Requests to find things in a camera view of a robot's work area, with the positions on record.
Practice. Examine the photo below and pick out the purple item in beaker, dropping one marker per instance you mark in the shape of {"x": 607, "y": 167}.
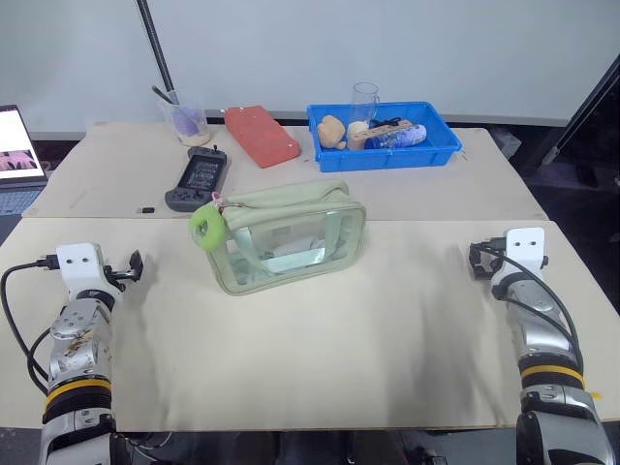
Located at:
{"x": 186, "y": 121}

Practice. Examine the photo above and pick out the clear glass cup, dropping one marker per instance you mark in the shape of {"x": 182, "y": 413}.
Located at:
{"x": 364, "y": 104}

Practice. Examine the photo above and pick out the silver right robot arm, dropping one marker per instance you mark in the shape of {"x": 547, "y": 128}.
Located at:
{"x": 547, "y": 368}

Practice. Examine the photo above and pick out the cream round plush toy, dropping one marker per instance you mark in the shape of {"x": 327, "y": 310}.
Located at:
{"x": 357, "y": 133}

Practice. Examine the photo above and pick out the black metal stand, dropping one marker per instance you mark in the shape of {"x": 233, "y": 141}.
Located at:
{"x": 581, "y": 111}

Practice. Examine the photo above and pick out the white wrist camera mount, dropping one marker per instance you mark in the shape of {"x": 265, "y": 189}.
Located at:
{"x": 80, "y": 269}
{"x": 525, "y": 249}

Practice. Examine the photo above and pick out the green donut plush charm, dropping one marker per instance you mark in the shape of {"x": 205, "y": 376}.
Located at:
{"x": 208, "y": 232}

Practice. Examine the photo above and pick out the black pen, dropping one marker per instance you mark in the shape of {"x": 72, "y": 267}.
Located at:
{"x": 164, "y": 94}

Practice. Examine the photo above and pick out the red rectangular brick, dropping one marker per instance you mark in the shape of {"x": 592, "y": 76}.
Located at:
{"x": 261, "y": 135}

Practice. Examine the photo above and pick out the tan plush bear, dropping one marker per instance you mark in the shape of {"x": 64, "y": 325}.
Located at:
{"x": 331, "y": 131}

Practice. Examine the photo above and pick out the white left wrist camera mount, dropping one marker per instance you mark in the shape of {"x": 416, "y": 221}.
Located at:
{"x": 80, "y": 269}

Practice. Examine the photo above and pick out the clear measuring beaker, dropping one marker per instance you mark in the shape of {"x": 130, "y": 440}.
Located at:
{"x": 186, "y": 128}

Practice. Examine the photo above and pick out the green transparent pouch bag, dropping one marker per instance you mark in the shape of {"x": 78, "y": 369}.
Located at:
{"x": 290, "y": 227}

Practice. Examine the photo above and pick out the black handheld game controller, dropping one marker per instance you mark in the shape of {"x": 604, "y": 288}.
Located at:
{"x": 198, "y": 176}

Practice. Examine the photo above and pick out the wooden ruler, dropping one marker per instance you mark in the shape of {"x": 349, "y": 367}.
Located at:
{"x": 387, "y": 131}

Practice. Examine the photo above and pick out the black gooseneck pole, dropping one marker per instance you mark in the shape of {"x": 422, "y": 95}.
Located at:
{"x": 155, "y": 43}

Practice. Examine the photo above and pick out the open laptop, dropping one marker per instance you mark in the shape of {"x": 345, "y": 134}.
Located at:
{"x": 17, "y": 155}

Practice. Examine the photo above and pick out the blue plastic bin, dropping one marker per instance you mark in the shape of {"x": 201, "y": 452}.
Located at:
{"x": 387, "y": 157}

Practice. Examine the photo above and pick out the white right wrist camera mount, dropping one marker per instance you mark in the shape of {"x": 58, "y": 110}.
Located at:
{"x": 525, "y": 249}

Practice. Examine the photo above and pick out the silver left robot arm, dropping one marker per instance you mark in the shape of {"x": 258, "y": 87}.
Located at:
{"x": 77, "y": 349}

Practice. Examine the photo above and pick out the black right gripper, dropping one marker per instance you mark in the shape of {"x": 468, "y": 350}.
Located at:
{"x": 495, "y": 264}

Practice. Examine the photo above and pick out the blue plastic bottle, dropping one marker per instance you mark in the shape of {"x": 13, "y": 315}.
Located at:
{"x": 402, "y": 137}

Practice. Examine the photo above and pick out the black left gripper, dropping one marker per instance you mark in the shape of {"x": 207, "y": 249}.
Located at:
{"x": 115, "y": 278}

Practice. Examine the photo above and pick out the small black dongle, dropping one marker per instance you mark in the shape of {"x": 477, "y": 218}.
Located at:
{"x": 145, "y": 210}

